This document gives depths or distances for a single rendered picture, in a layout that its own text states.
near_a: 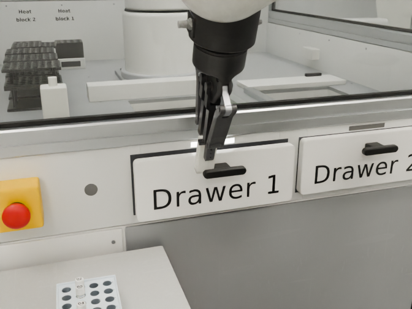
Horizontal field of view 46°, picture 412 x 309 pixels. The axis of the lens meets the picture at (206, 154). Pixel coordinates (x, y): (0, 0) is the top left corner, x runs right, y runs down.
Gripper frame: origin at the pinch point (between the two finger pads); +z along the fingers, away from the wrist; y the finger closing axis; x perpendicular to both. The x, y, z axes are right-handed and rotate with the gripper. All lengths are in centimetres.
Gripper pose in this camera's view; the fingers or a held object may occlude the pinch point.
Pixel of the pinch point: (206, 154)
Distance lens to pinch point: 79.6
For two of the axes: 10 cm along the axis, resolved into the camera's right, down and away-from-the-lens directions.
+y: 2.8, 6.3, -7.2
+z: -1.0, 7.7, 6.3
